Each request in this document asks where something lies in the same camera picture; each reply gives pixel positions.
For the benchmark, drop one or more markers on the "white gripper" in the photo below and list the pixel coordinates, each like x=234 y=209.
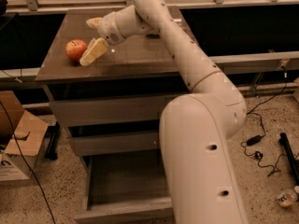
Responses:
x=107 y=28

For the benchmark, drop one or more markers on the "red apple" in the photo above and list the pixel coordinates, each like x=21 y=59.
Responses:
x=74 y=49

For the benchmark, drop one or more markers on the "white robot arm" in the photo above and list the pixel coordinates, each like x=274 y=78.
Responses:
x=195 y=127

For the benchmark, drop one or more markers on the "grey drawer cabinet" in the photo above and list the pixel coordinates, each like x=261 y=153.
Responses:
x=140 y=66

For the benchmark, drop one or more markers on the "grey top drawer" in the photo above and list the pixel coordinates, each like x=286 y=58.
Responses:
x=104 y=111

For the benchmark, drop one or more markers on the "grey middle drawer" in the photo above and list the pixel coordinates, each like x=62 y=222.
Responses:
x=106 y=144

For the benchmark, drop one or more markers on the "grey open bottom drawer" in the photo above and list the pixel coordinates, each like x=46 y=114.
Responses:
x=123 y=187

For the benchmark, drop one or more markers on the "black stand foot left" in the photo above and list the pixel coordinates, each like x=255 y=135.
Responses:
x=52 y=135

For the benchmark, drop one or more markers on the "brown cardboard box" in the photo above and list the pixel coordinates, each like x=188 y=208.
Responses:
x=21 y=137

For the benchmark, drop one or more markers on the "black bar on floor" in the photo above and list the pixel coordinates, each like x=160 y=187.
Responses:
x=292 y=160

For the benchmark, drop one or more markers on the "plastic bottle on floor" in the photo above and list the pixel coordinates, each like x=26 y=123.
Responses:
x=288 y=197

